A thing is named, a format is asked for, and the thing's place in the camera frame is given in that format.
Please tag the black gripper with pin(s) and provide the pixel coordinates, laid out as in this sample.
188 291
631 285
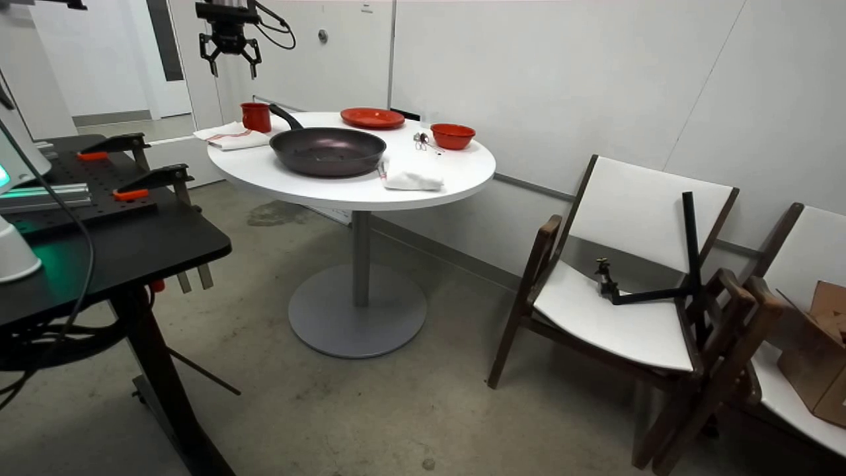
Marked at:
225 32

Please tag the white cloth red stripes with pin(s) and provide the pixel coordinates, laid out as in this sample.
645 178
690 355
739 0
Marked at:
231 136

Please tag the black frying pan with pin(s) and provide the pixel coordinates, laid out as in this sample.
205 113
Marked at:
324 152

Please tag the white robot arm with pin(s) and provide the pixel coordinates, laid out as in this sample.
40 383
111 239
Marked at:
73 180

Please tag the plain white folded cloth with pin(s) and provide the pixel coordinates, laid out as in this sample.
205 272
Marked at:
401 176

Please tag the red cup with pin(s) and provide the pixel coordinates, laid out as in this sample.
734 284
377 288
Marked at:
254 116

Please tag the orange black clamp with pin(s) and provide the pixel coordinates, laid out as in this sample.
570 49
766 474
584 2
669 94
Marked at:
132 140
175 182

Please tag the red plate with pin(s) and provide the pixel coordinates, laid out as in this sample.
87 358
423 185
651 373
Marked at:
373 116

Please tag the black robot desk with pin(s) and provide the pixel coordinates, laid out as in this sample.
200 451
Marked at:
94 288

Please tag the small dark utensil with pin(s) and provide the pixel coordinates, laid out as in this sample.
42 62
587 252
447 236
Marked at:
426 144

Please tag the red bowl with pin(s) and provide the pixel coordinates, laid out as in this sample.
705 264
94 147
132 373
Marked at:
452 136

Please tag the round white table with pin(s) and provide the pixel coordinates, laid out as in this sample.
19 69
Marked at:
358 309

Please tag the near white wooden chair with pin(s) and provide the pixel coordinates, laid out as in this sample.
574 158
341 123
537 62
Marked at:
559 295

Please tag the white wooden chair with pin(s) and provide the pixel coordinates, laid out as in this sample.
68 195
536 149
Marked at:
776 345
559 295

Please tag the black tripod on chair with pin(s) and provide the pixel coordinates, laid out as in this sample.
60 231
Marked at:
649 248

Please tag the far white wooden chair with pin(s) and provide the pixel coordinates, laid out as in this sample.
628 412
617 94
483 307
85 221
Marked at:
776 345

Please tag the cardboard box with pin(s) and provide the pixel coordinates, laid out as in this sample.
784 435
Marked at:
814 361

